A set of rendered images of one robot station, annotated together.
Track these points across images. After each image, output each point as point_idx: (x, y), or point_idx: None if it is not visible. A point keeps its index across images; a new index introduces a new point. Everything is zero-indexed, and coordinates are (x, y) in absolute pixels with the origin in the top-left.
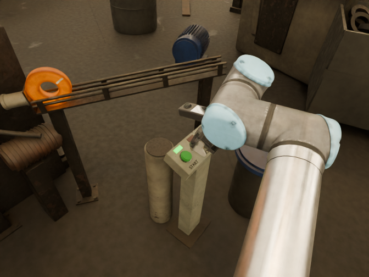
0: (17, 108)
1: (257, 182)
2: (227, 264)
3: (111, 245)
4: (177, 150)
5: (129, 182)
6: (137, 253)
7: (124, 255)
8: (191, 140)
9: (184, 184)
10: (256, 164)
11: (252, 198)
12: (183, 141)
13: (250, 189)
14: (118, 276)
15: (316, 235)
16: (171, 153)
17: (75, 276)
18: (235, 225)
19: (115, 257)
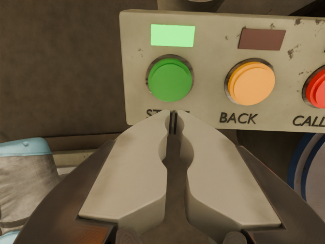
0: None
1: (280, 166)
2: (170, 145)
3: (100, 15)
4: (166, 38)
5: None
6: (114, 52)
7: (103, 40)
8: (24, 227)
9: None
10: (312, 176)
11: (258, 152)
12: (224, 26)
13: (266, 150)
14: (82, 52)
15: None
16: (133, 27)
17: (48, 8)
18: (219, 131)
19: (93, 32)
